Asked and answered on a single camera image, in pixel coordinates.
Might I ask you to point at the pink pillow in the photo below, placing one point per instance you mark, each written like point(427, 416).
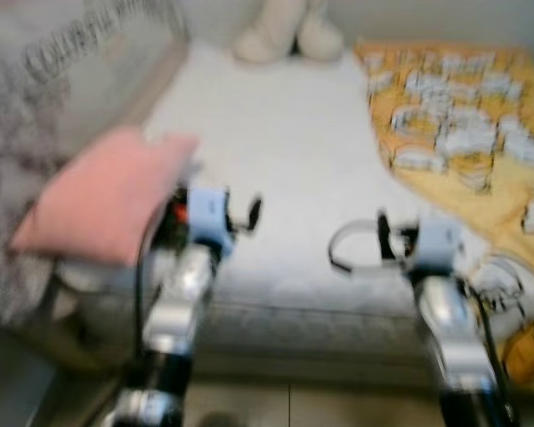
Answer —
point(98, 196)

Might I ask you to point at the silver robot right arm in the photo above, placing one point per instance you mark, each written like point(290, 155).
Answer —
point(449, 320)

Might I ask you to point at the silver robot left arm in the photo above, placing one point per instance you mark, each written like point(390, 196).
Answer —
point(180, 294)

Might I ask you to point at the white quilted mattress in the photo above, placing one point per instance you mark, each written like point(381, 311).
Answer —
point(303, 133)

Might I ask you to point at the yellow cartoon print blanket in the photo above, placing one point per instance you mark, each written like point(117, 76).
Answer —
point(507, 187)

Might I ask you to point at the grey pillow with lettering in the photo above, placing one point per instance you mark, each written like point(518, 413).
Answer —
point(89, 80)

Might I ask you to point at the cream plush toy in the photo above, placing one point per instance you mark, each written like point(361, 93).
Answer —
point(280, 36)

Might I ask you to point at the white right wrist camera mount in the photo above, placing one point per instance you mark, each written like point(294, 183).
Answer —
point(436, 242)

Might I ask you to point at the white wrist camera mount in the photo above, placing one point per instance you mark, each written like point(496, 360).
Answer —
point(209, 213)
point(436, 242)

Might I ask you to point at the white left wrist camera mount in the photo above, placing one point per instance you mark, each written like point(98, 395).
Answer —
point(209, 213)

